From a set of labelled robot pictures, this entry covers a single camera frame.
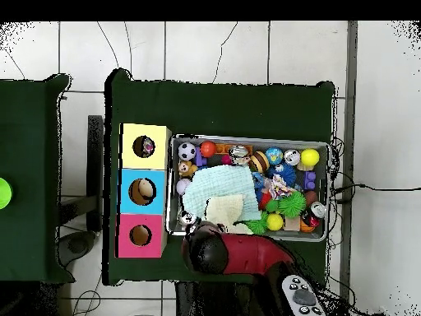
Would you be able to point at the light blue muslin cloth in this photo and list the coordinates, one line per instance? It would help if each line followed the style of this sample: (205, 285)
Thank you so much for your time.
(220, 181)

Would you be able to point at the cream muslin cloth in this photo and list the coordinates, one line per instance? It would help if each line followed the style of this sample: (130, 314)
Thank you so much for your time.
(225, 207)

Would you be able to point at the colourful paper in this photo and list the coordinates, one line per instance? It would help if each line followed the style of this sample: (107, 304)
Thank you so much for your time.
(278, 186)
(148, 146)

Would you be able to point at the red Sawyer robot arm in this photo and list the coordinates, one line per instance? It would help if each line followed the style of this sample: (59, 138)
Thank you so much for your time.
(253, 253)

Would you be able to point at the shallow metal mesh bin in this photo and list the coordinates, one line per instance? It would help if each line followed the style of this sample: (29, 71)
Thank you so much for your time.
(256, 140)

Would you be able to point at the wooden box with three holes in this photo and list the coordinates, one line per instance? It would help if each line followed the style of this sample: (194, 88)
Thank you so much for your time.
(131, 197)

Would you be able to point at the orange ball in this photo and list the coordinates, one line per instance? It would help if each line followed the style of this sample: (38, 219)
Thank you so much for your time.
(208, 148)

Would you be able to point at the black and white soccer ball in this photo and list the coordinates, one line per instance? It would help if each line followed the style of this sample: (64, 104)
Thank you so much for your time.
(186, 151)

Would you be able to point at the crushed silver can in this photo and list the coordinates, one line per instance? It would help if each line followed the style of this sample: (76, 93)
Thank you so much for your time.
(238, 154)

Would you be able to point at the toy hamburger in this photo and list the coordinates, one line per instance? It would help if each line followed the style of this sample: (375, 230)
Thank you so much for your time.
(260, 162)

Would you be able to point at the globe print ball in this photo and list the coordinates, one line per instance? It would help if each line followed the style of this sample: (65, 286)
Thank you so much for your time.
(274, 155)

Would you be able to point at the dark green tablecloth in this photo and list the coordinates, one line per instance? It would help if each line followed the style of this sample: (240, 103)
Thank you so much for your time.
(230, 108)
(29, 108)

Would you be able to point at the dark blue spiky ball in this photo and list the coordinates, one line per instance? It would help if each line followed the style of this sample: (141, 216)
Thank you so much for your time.
(286, 172)

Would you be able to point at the large green spiky ball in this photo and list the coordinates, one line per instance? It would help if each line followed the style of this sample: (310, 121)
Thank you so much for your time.
(292, 204)

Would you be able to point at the yellow ball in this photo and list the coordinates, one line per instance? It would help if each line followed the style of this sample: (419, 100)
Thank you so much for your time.
(310, 157)

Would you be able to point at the green plastic cup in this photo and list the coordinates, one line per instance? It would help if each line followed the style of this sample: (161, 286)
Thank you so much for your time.
(5, 193)

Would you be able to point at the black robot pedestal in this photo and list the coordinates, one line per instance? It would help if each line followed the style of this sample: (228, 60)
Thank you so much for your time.
(213, 302)

